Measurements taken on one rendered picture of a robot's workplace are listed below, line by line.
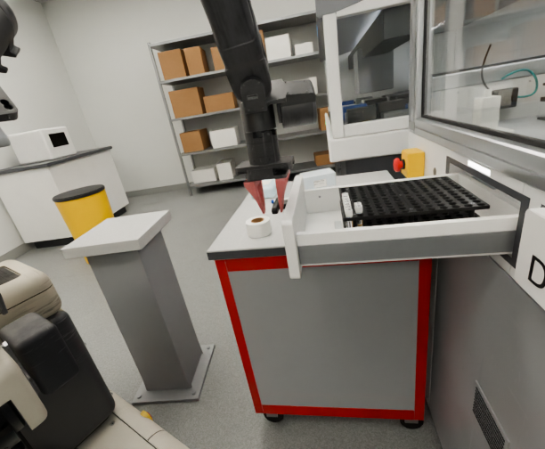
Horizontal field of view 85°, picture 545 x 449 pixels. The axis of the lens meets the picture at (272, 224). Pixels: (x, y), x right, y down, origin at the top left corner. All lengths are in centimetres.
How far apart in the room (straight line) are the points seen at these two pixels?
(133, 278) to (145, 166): 418
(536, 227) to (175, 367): 130
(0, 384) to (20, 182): 341
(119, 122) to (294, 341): 477
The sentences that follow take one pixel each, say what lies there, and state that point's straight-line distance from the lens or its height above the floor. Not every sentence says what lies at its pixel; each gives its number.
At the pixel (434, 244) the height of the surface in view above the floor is 86.
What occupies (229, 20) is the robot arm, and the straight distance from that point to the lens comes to 44.
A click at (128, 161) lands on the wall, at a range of 541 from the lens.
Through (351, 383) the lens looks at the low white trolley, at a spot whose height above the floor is 25.
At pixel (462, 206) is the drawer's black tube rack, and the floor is 90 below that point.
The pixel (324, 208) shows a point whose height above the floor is 85.
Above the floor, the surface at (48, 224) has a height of 27.
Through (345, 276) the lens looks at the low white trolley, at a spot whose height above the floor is 65.
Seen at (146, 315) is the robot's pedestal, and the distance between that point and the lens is 129.
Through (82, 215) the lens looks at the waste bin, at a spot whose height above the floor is 48.
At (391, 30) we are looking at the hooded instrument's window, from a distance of 142.
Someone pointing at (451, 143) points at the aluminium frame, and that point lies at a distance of 75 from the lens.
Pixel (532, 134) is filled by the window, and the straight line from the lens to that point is 55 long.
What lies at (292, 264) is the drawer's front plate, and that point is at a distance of 50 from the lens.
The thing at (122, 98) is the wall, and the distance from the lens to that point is 528.
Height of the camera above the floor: 110
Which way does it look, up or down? 22 degrees down
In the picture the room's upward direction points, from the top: 10 degrees counter-clockwise
